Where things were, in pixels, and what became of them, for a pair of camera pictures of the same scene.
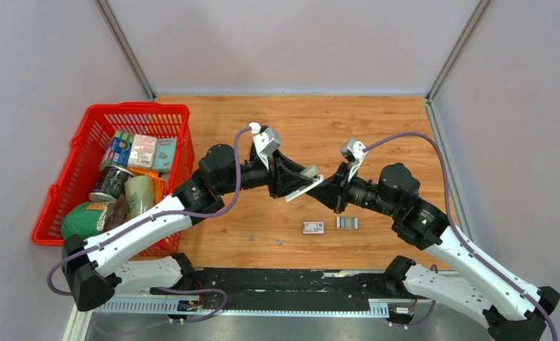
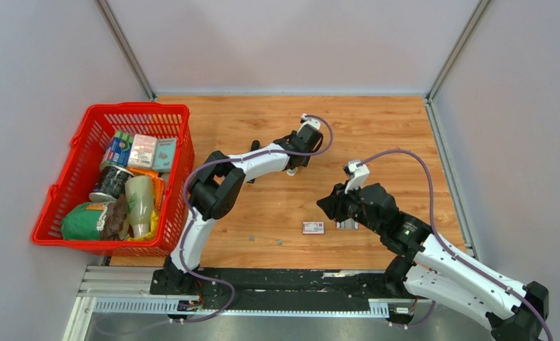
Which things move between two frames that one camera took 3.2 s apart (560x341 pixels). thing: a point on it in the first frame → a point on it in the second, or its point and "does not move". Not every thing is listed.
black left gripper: (281, 168) → (293, 133)
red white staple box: (313, 227) does not move
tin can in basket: (113, 183) does not move
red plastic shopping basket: (76, 177) does not move
